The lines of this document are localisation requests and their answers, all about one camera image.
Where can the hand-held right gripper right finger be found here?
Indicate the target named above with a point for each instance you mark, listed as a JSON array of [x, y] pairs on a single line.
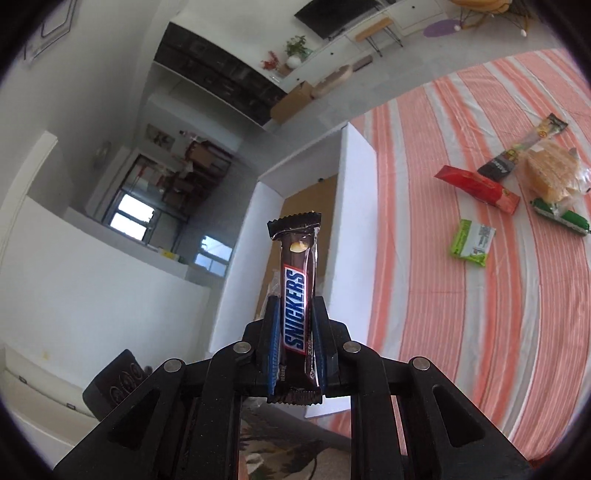
[[321, 355]]

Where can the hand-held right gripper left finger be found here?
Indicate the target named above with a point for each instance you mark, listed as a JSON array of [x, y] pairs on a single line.
[[273, 341]]

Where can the brown chocolate bar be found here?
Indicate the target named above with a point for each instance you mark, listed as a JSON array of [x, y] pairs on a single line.
[[295, 295]]

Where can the clear packet of bread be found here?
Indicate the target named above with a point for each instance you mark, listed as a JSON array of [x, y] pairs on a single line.
[[551, 173]]

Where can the floral cushion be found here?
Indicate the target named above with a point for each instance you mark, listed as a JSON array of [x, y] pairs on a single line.
[[277, 452]]

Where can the small green snack packet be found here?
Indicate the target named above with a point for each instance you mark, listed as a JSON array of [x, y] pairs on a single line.
[[471, 242]]

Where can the kitchen window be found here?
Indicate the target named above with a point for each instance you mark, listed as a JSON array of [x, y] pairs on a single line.
[[131, 217]]

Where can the wooden kitchen shelf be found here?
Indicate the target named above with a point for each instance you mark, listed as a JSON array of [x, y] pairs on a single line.
[[203, 157]]

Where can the red snack packet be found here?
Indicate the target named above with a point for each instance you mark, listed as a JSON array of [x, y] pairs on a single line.
[[475, 187]]

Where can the cardboard box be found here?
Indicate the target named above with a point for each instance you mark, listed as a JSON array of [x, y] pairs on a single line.
[[291, 101]]

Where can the black yellow snack bar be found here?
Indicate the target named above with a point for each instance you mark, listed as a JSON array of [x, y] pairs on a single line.
[[501, 166]]

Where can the black display cabinet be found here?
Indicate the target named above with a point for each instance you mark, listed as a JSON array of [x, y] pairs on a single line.
[[217, 74]]

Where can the red flowers in vase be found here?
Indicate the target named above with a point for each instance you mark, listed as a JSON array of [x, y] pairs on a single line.
[[271, 62]]

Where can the green sausage packet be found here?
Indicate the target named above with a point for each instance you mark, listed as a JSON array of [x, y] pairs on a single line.
[[570, 219]]

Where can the small grey floor mat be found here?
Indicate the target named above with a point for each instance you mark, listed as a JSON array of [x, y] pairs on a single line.
[[363, 62]]

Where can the green plant in white vase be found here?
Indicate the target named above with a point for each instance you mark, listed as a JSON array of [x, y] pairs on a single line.
[[295, 48]]

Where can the wooden bench with metal legs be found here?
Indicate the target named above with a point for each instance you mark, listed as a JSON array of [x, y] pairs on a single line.
[[371, 28]]

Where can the black television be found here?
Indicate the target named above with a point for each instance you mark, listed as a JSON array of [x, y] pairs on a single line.
[[332, 16]]

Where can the purple round rug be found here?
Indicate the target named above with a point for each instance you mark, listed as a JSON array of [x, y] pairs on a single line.
[[438, 28]]

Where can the white television cabinet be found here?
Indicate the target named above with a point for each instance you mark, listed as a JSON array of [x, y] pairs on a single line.
[[415, 18]]

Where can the orange lounge chair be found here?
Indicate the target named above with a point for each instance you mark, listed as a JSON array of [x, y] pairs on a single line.
[[480, 4]]

